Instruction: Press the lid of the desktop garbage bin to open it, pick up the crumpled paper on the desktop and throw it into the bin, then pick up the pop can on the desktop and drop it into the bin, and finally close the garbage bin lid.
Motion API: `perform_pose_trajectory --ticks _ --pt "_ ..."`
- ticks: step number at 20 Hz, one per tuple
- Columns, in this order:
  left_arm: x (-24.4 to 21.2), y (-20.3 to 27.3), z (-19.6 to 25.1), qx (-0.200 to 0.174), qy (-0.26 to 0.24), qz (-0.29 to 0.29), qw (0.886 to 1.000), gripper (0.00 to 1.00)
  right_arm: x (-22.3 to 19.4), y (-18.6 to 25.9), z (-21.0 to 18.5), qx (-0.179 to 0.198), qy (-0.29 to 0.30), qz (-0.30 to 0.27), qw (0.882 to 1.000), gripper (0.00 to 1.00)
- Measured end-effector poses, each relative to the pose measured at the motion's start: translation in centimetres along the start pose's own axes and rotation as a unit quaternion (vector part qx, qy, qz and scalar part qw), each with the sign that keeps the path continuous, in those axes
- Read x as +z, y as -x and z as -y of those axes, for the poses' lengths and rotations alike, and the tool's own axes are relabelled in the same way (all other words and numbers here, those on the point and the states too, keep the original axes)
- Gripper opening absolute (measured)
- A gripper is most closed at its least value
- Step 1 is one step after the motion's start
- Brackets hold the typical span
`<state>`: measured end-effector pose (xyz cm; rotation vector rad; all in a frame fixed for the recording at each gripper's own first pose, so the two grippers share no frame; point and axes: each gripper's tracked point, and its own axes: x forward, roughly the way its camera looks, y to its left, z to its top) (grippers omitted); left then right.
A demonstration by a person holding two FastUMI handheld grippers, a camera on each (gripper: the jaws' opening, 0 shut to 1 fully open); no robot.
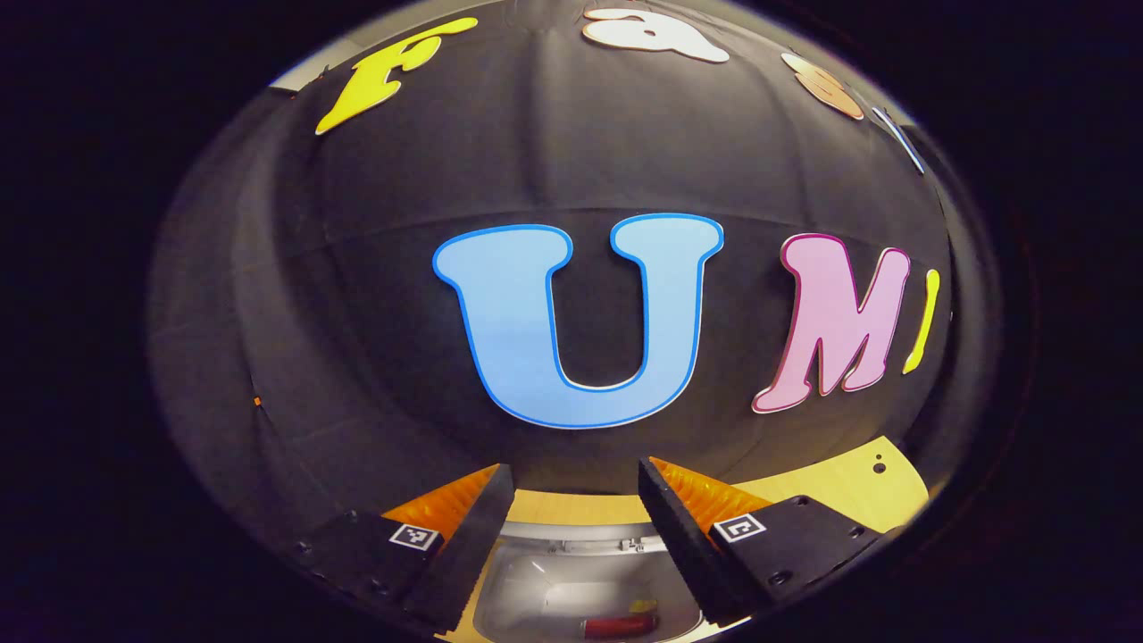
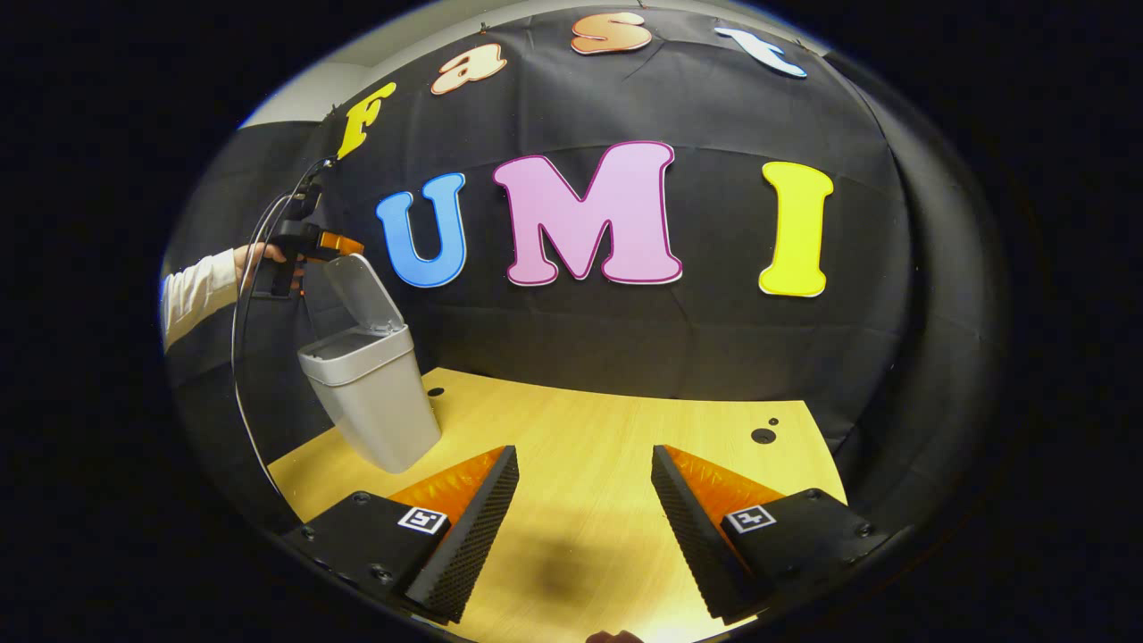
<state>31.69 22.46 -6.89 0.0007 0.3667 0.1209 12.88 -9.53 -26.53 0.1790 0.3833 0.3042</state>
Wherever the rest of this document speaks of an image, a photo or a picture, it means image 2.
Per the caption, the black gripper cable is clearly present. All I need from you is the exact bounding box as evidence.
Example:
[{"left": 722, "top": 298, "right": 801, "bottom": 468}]
[{"left": 229, "top": 156, "right": 338, "bottom": 501}]

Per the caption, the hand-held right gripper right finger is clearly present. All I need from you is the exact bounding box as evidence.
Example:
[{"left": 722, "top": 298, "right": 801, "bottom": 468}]
[{"left": 650, "top": 444, "right": 894, "bottom": 627}]

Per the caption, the wooden desktop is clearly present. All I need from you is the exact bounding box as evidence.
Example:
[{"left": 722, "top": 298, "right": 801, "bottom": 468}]
[{"left": 268, "top": 366, "right": 849, "bottom": 643}]

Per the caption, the black backdrop cloth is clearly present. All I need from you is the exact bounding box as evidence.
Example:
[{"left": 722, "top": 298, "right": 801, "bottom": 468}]
[{"left": 161, "top": 4, "right": 1010, "bottom": 537}]

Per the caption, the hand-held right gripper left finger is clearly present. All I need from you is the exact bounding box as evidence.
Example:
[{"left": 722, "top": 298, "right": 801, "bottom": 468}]
[{"left": 281, "top": 445, "right": 521, "bottom": 626}]

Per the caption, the white desktop garbage bin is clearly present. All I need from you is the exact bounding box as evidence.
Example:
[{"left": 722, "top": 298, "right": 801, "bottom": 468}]
[{"left": 297, "top": 253, "right": 442, "bottom": 474}]

